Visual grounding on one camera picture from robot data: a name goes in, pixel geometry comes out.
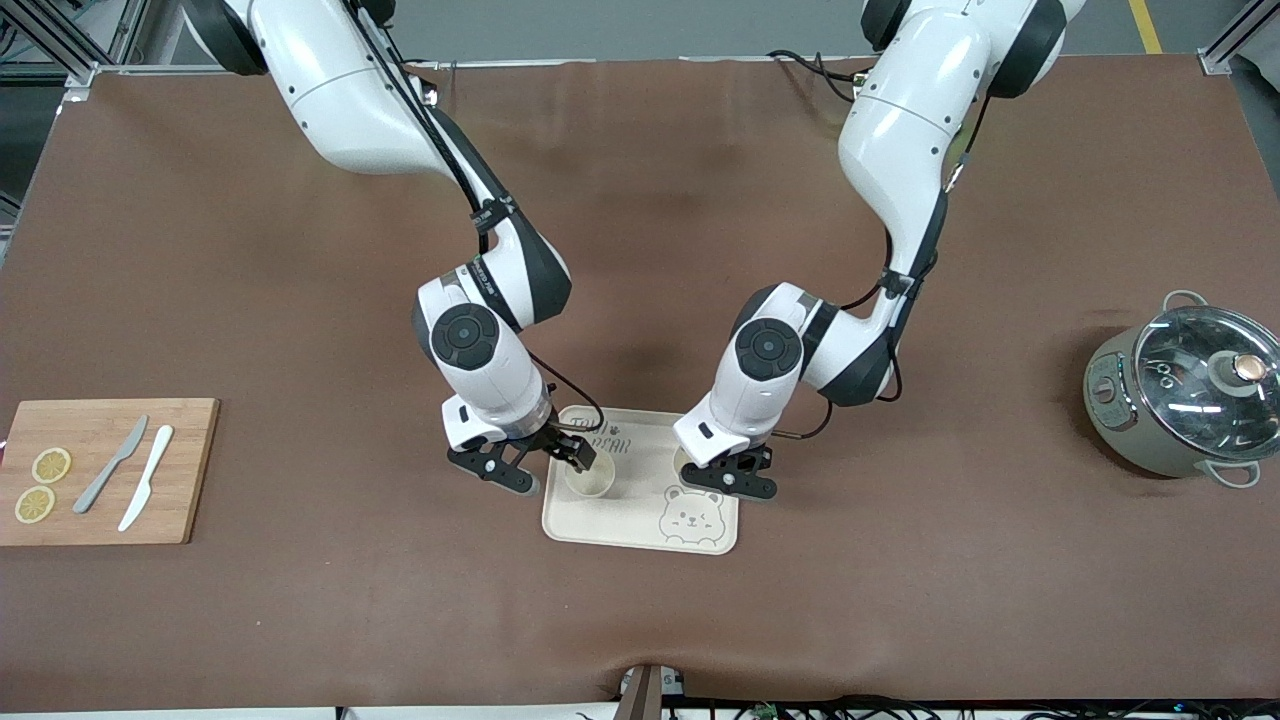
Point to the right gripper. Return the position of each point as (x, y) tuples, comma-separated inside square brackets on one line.
[(558, 440)]

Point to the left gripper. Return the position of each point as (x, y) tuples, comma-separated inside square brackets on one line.
[(747, 462)]

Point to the white IKEA cup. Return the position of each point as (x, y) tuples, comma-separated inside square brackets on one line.
[(681, 462), (590, 486)]

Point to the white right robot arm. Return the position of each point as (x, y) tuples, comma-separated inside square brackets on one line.
[(340, 90)]

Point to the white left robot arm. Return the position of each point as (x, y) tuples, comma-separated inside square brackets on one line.
[(900, 120)]

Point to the cream bear print tray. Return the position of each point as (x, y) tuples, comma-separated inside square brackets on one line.
[(620, 525)]

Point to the brown table mat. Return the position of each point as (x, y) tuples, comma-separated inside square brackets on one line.
[(640, 250)]

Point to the wooden cutting board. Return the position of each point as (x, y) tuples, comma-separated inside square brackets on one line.
[(190, 470)]

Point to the grey cooking pot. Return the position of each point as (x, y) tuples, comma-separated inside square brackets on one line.
[(1120, 425)]

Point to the white plastic knife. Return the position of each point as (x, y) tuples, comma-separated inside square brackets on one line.
[(148, 475)]

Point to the grey plastic knife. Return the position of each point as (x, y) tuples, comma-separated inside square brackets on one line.
[(110, 466)]

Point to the glass pot lid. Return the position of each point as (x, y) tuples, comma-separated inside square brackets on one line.
[(1195, 405)]

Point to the yellow lemon slice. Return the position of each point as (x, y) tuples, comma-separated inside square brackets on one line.
[(51, 465), (35, 505)]

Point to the metal table edge bracket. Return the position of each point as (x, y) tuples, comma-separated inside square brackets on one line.
[(645, 690)]

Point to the aluminium frame profile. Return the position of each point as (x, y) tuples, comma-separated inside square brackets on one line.
[(1240, 35), (70, 40)]

